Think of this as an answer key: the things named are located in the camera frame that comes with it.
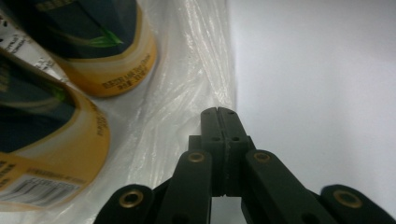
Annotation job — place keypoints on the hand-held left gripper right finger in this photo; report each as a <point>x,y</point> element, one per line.
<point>233,133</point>

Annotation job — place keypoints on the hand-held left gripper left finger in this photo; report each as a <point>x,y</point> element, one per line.
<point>214,133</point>

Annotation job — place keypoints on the clear plastic bag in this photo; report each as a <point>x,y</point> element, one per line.
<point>186,62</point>

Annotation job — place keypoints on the yellow packet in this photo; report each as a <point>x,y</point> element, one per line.
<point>40,140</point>

